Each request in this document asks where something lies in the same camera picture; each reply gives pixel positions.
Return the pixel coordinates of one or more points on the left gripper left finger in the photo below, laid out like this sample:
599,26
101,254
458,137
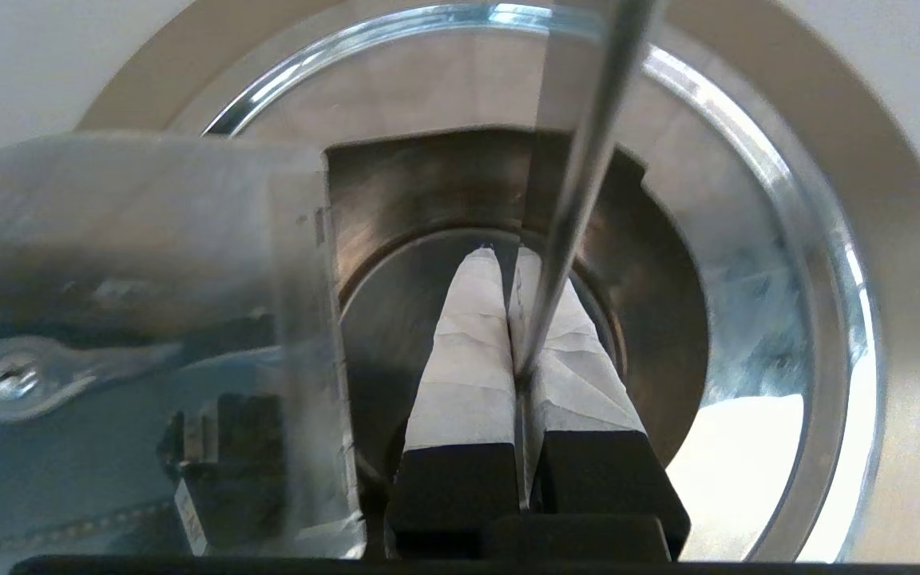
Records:
468,383

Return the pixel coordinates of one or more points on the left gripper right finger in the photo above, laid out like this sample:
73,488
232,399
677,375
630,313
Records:
588,415

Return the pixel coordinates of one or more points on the steel hinged lid black knob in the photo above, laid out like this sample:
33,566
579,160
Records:
755,263

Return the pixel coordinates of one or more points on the steel soup pot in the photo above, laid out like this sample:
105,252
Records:
652,279

